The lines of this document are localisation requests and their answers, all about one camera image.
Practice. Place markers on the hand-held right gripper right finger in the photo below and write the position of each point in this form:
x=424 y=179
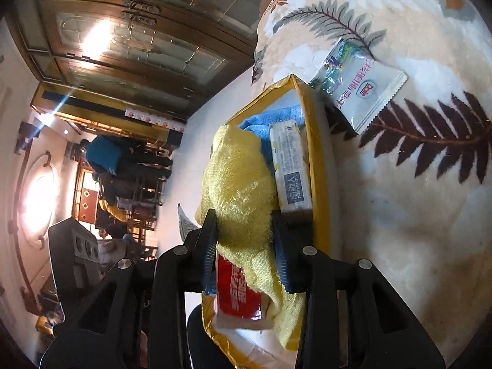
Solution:
x=282 y=265

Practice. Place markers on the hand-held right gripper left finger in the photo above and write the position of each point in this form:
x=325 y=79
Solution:
x=209 y=261

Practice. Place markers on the red packet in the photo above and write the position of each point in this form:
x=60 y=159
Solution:
x=234 y=292

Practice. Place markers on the yellow towel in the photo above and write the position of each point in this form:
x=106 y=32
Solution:
x=238 y=192

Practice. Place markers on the lemon print tissue pack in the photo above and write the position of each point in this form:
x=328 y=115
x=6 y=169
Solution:
x=292 y=169

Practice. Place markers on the white foam box yellow tape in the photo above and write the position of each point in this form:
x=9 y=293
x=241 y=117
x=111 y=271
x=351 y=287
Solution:
x=317 y=161

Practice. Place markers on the blue towel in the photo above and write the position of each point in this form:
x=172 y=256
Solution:
x=265 y=121

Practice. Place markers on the round ceiling light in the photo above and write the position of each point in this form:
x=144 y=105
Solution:
x=38 y=198

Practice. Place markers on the wooden furniture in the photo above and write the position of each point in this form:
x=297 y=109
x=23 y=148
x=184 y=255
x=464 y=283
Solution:
x=130 y=200

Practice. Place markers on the leaf printed blanket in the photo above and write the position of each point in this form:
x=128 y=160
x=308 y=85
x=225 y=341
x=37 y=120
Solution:
x=403 y=219

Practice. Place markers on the row of red print boxes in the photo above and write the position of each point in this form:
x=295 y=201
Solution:
x=153 y=118

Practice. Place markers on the white green snack packet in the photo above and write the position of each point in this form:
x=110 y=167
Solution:
x=365 y=88

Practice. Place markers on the wooden glass door cabinet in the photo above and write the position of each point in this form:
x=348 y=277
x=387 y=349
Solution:
x=134 y=38

